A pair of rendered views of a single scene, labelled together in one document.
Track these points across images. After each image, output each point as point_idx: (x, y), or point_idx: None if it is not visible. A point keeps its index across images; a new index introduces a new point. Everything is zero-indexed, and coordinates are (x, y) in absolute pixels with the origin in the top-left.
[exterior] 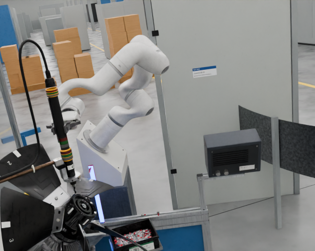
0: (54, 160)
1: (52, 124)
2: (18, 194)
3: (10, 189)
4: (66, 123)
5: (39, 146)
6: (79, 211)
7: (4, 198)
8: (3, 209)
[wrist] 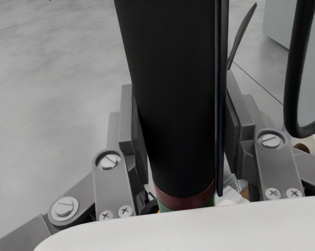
0: (237, 198)
1: (284, 144)
2: (236, 44)
3: (248, 21)
4: (119, 131)
5: (283, 94)
6: (152, 199)
7: (246, 16)
8: (240, 26)
